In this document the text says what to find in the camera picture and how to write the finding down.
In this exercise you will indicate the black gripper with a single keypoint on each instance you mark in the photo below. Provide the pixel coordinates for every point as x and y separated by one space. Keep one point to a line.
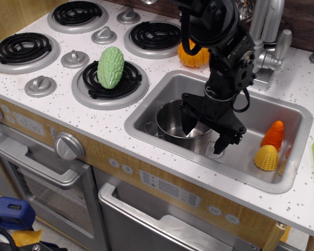
215 112

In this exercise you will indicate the stainless steel pot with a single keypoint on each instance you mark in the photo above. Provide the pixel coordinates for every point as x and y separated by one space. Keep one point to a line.
167 126

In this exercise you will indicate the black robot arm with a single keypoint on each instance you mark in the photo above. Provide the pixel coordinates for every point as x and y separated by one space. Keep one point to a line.
215 25

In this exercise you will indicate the stainless steel sink basin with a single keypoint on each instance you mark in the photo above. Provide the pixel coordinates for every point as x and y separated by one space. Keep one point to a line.
236 161

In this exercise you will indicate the yellow corn toy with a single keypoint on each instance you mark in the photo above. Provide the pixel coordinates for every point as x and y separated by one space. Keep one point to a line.
266 158

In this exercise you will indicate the orange carrot toy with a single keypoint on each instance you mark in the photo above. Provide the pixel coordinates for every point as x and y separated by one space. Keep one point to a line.
274 135

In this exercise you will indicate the orange pumpkin toy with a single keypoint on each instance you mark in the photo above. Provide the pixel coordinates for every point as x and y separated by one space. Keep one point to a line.
201 58

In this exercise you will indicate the dishwasher control panel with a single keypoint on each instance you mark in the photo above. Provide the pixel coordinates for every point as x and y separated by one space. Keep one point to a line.
170 189

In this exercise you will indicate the front right stove burner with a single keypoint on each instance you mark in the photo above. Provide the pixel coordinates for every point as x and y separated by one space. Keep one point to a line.
90 93

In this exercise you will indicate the stove burner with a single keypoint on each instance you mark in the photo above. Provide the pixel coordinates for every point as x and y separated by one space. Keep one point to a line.
77 17
90 93
153 40
27 52

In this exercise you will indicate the back right stove burner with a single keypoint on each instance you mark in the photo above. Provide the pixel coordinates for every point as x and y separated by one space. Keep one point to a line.
153 40

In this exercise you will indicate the silver toy faucet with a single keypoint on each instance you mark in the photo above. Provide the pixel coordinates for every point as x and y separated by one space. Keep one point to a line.
271 45

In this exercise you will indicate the green bitter melon toy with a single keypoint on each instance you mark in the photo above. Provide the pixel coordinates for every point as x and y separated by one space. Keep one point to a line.
110 67

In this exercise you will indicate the toy dishwasher door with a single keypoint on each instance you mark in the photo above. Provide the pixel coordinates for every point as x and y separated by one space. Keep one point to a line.
150 224

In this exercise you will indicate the silver knob top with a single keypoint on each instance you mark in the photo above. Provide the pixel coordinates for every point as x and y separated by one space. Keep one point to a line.
128 17

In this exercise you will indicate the silver knob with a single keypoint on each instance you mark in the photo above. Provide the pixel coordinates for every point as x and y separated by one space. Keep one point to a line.
40 86
104 36
75 59
128 17

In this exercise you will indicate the silver knob upper middle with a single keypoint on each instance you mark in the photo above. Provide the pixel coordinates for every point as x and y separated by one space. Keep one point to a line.
104 36

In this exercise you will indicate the silver oven dial large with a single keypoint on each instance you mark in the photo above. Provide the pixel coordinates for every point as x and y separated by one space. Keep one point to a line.
67 147

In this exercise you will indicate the silver knob lower middle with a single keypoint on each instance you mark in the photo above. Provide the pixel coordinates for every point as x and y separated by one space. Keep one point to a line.
75 59

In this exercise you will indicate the toy oven door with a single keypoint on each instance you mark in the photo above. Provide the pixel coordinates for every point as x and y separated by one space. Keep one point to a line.
62 193

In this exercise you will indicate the oven clock display panel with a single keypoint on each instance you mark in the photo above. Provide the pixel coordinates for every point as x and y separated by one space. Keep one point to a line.
29 124

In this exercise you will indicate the silver knob front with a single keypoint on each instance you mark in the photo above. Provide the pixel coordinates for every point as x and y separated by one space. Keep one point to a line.
40 86

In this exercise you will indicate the back left stove burner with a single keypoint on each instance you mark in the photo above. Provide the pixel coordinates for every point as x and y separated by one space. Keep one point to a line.
77 17

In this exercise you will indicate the far left stove burner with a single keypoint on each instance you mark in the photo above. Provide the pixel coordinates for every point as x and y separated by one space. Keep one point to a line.
27 52

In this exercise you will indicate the blue clamp tool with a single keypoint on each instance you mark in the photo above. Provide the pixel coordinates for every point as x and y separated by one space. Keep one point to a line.
16 214

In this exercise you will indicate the yellow cloth on floor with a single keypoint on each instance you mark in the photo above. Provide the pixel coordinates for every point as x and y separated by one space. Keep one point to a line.
26 237

